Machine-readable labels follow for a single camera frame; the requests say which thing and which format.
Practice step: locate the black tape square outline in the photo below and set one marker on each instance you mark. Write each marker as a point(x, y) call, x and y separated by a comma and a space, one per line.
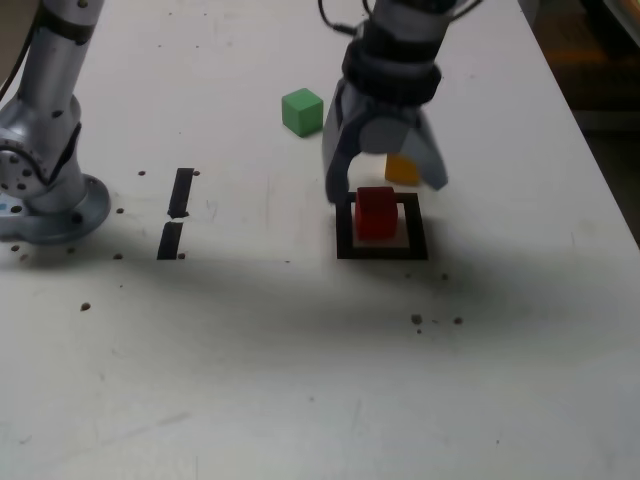
point(342, 235)

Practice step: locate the green cube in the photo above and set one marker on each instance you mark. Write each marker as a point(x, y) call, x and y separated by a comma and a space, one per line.
point(300, 112)

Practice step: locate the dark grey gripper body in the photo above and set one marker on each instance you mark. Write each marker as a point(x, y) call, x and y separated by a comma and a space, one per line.
point(395, 112)

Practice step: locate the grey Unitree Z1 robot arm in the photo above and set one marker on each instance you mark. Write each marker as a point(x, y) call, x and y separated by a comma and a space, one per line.
point(50, 100)

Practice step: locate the black tape strip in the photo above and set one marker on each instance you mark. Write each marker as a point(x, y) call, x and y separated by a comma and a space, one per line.
point(179, 195)

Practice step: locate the yellow cube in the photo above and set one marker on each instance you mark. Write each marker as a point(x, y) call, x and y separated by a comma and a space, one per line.
point(399, 170)

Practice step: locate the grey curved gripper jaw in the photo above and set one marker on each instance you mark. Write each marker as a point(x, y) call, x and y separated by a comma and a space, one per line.
point(340, 145)
point(395, 136)

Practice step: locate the red cube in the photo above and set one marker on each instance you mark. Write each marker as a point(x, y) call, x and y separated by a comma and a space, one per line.
point(376, 217)

